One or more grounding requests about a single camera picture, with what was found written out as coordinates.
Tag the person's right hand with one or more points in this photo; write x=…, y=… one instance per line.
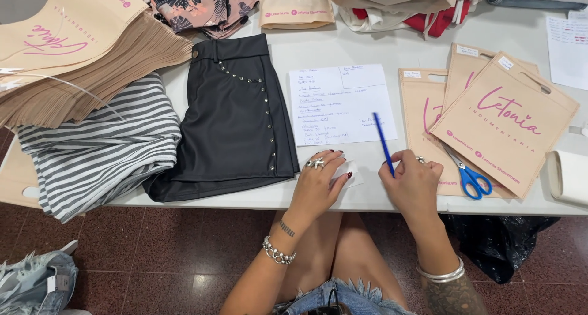
x=415, y=186

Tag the person's left hand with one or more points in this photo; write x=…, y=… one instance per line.
x=314, y=186

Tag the small white paper label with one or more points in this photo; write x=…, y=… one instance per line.
x=345, y=169

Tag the blue pen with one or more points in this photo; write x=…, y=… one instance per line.
x=383, y=143

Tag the person's legs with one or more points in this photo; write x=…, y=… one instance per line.
x=340, y=255

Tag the beige bag with pink print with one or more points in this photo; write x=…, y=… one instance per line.
x=466, y=67
x=505, y=122
x=420, y=108

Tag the white handwritten paper sheet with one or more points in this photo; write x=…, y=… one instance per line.
x=337, y=103

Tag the silver bangles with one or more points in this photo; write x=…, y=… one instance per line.
x=441, y=272

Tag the black plastic bag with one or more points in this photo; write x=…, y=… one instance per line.
x=498, y=244

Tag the black studded shorts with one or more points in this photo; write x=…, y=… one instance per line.
x=234, y=122

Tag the frayed denim shorts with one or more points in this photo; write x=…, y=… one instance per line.
x=340, y=299

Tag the black sunglasses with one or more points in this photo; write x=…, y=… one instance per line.
x=328, y=306

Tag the white paper roll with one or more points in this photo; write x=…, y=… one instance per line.
x=569, y=177

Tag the small pile of beige bags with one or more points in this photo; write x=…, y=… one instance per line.
x=294, y=7

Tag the pile of folded clothes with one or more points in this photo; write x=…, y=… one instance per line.
x=404, y=5

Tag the white sheet with coloured notes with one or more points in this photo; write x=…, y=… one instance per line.
x=568, y=48

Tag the pink floral garment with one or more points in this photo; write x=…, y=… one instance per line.
x=202, y=7

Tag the grey white striped garment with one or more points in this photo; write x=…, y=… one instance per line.
x=101, y=149

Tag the stack of beige printed bags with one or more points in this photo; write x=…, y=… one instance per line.
x=78, y=53

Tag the light blue denim garment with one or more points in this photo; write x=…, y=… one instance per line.
x=34, y=283

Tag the plain beige bag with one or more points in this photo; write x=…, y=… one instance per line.
x=18, y=177

